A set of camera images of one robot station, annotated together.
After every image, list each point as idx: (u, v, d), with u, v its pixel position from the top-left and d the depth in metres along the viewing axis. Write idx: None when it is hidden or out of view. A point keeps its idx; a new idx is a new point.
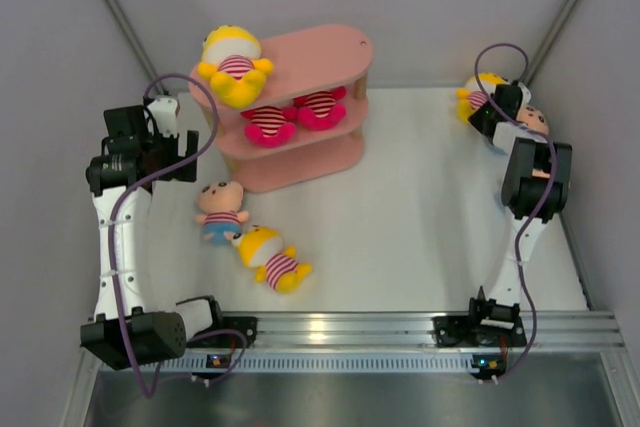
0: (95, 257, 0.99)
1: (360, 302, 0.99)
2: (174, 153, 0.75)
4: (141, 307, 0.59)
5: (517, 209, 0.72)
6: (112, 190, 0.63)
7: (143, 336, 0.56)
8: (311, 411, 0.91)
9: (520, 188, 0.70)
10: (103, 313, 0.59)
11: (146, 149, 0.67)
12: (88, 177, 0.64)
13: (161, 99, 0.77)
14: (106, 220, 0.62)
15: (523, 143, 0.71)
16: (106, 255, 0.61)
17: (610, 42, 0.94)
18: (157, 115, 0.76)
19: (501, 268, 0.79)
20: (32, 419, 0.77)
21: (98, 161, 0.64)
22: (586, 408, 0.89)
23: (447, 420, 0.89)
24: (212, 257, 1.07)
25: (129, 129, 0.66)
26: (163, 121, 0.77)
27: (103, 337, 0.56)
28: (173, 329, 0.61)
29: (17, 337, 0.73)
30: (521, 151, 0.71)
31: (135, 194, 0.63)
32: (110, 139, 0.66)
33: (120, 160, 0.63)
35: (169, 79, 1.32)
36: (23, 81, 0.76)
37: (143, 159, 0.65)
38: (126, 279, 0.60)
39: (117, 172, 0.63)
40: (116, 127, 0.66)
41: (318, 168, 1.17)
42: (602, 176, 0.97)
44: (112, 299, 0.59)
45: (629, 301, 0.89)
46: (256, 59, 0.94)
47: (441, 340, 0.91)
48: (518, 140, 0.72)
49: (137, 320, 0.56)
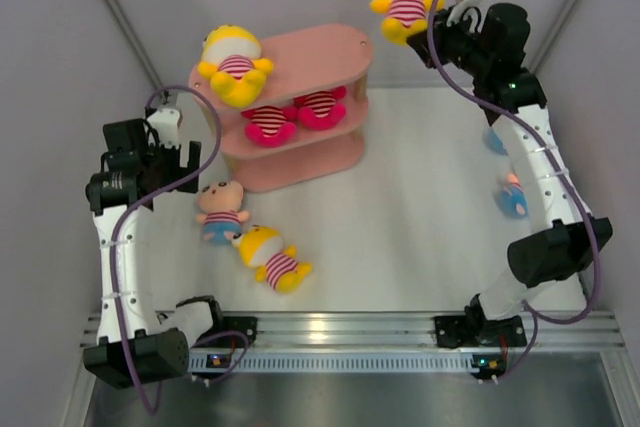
0: (95, 257, 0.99)
1: (360, 303, 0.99)
2: (177, 165, 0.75)
4: (143, 330, 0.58)
5: (533, 284, 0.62)
6: (113, 209, 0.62)
7: (146, 358, 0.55)
8: (312, 411, 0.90)
9: (543, 277, 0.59)
10: (106, 336, 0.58)
11: (146, 164, 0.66)
12: (89, 195, 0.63)
13: (163, 111, 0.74)
14: (107, 240, 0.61)
15: (554, 246, 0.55)
16: (107, 277, 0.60)
17: (610, 42, 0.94)
18: (156, 126, 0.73)
19: (505, 302, 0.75)
20: (32, 419, 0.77)
21: (98, 178, 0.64)
22: (587, 408, 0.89)
23: (447, 419, 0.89)
24: (212, 257, 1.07)
25: (129, 145, 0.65)
26: (164, 133, 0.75)
27: (106, 360, 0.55)
28: (176, 349, 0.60)
29: (17, 338, 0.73)
30: (550, 249, 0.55)
31: (136, 213, 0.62)
32: (109, 154, 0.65)
33: (120, 178, 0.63)
35: (168, 79, 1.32)
36: (24, 81, 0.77)
37: (143, 176, 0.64)
38: (128, 301, 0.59)
39: (117, 190, 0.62)
40: (116, 142, 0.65)
41: (318, 168, 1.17)
42: (603, 176, 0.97)
44: (115, 322, 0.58)
45: (628, 300, 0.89)
46: (256, 59, 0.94)
47: (440, 341, 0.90)
48: (548, 238, 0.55)
49: (141, 342, 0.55)
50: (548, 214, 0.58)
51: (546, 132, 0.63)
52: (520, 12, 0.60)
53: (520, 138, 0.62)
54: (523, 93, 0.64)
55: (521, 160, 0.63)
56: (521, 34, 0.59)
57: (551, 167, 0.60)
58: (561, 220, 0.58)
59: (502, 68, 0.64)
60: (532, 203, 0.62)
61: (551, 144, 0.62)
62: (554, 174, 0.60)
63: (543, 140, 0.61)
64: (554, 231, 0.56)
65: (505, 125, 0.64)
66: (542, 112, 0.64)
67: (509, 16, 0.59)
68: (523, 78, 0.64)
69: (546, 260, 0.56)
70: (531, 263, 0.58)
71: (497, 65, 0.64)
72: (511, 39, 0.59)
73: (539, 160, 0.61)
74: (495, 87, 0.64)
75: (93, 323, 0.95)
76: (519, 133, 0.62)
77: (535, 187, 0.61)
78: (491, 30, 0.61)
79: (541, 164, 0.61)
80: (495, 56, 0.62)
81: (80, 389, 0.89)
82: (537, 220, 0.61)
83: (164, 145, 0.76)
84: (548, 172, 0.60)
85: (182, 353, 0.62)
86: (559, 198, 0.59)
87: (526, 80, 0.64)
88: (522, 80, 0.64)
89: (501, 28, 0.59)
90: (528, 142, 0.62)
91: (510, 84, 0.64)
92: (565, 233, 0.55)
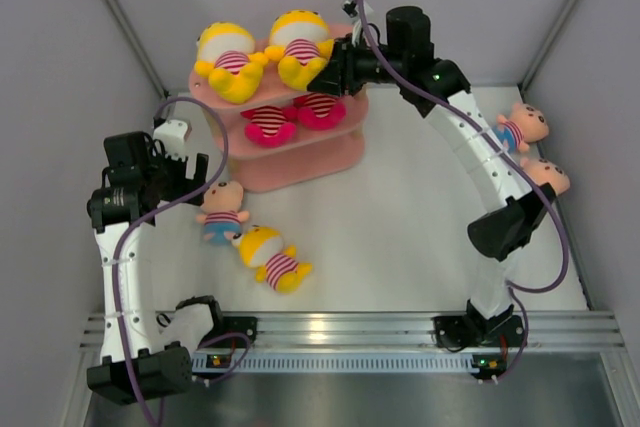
0: (95, 259, 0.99)
1: (362, 304, 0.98)
2: (182, 176, 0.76)
4: (147, 348, 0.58)
5: (499, 259, 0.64)
6: (115, 226, 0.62)
7: (149, 379, 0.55)
8: (311, 411, 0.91)
9: (505, 254, 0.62)
10: (109, 355, 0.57)
11: (148, 179, 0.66)
12: (90, 212, 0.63)
13: (172, 122, 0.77)
14: (108, 259, 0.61)
15: (513, 224, 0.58)
16: (110, 296, 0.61)
17: (609, 43, 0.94)
18: (166, 139, 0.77)
19: (492, 292, 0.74)
20: (31, 420, 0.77)
21: (100, 194, 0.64)
22: (587, 408, 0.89)
23: (447, 420, 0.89)
24: (212, 258, 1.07)
25: (130, 159, 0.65)
26: (169, 143, 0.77)
27: (109, 380, 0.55)
28: (182, 366, 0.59)
29: (17, 338, 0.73)
30: (511, 226, 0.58)
31: (138, 230, 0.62)
32: (110, 169, 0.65)
33: (122, 194, 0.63)
35: (168, 80, 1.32)
36: (23, 81, 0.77)
37: (145, 192, 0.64)
38: (131, 320, 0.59)
39: (119, 207, 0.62)
40: (117, 157, 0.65)
41: (320, 168, 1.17)
42: (605, 176, 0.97)
44: (117, 342, 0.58)
45: (628, 300, 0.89)
46: (249, 52, 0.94)
47: (440, 341, 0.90)
48: (508, 220, 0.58)
49: (145, 361, 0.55)
50: (500, 193, 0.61)
51: (477, 115, 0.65)
52: (416, 10, 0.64)
53: (457, 127, 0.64)
54: (449, 81, 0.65)
55: (461, 147, 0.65)
56: (421, 26, 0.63)
57: (491, 149, 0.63)
58: (512, 196, 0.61)
59: (420, 63, 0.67)
60: (482, 186, 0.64)
61: (485, 126, 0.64)
62: (495, 155, 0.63)
63: (478, 125, 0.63)
64: (509, 208, 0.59)
65: (438, 118, 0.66)
66: (469, 96, 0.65)
67: (407, 14, 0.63)
68: (444, 67, 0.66)
69: (507, 238, 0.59)
70: (497, 245, 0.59)
71: (413, 62, 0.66)
72: (417, 33, 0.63)
73: (480, 145, 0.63)
74: (421, 80, 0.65)
75: (92, 323, 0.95)
76: (454, 121, 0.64)
77: (482, 171, 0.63)
78: (394, 31, 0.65)
79: (482, 148, 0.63)
80: (408, 52, 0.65)
81: (80, 388, 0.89)
82: (489, 202, 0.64)
83: (169, 156, 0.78)
84: (490, 154, 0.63)
85: (189, 370, 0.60)
86: (505, 177, 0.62)
87: (447, 69, 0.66)
88: (444, 70, 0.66)
89: (404, 26, 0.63)
90: (466, 130, 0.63)
91: (433, 76, 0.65)
92: (521, 210, 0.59)
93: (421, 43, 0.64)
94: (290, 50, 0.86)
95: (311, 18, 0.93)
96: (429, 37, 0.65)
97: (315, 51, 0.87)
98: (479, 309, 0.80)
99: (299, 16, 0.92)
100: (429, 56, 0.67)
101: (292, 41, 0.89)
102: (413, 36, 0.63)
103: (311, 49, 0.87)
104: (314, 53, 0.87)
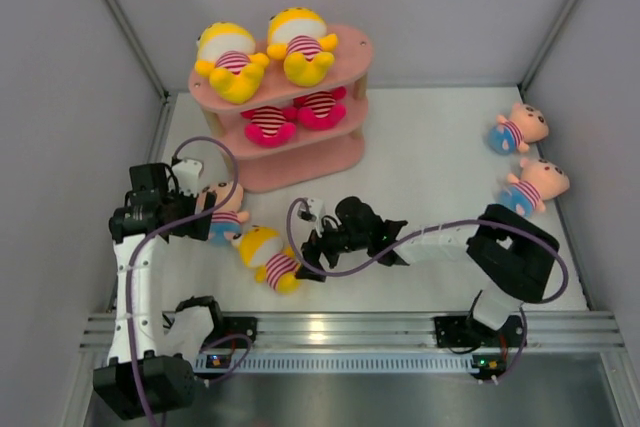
0: (95, 259, 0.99)
1: (361, 304, 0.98)
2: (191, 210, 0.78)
4: (152, 350, 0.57)
5: (531, 294, 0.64)
6: (132, 237, 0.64)
7: (153, 382, 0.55)
8: (311, 411, 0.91)
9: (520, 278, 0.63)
10: (116, 356, 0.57)
11: (166, 202, 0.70)
12: (111, 226, 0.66)
13: (188, 161, 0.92)
14: (124, 266, 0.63)
15: (484, 246, 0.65)
16: (122, 299, 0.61)
17: (610, 42, 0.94)
18: (181, 175, 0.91)
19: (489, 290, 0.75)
20: (31, 421, 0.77)
21: (120, 211, 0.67)
22: (585, 408, 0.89)
23: (447, 420, 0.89)
24: (213, 257, 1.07)
25: (151, 184, 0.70)
26: (185, 180, 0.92)
27: (114, 381, 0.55)
28: (184, 378, 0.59)
29: (16, 338, 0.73)
30: (482, 252, 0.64)
31: (154, 240, 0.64)
32: (133, 192, 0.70)
33: (141, 210, 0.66)
35: (168, 80, 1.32)
36: (22, 79, 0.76)
37: (162, 210, 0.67)
38: (140, 323, 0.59)
39: (138, 221, 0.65)
40: (140, 181, 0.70)
41: (320, 168, 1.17)
42: (606, 176, 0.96)
44: (125, 343, 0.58)
45: (629, 300, 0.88)
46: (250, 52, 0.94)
47: (441, 341, 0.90)
48: (475, 248, 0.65)
49: (149, 363, 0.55)
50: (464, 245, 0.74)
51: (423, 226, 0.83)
52: (355, 200, 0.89)
53: (412, 241, 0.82)
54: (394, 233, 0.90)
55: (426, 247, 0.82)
56: (364, 209, 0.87)
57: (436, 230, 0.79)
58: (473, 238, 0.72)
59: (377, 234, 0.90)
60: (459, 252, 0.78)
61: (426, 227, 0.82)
62: (440, 231, 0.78)
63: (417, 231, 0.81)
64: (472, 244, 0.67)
65: (409, 247, 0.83)
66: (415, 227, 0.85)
67: (350, 207, 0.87)
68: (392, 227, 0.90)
69: (495, 262, 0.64)
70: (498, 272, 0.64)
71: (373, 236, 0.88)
72: (365, 219, 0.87)
73: (428, 237, 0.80)
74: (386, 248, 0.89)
75: (93, 323, 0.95)
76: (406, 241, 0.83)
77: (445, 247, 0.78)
78: (351, 224, 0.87)
79: (432, 236, 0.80)
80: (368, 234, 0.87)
81: (80, 389, 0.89)
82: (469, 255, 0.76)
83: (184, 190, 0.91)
84: (439, 234, 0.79)
85: (191, 382, 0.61)
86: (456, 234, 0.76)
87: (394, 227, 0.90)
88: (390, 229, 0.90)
89: (351, 218, 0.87)
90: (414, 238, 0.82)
91: (384, 236, 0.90)
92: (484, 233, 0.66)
93: (371, 221, 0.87)
94: (295, 48, 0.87)
95: (311, 15, 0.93)
96: (374, 214, 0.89)
97: (318, 47, 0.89)
98: (484, 322, 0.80)
99: (291, 13, 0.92)
100: (382, 225, 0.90)
101: (294, 37, 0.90)
102: (363, 222, 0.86)
103: (313, 44, 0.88)
104: (316, 48, 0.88)
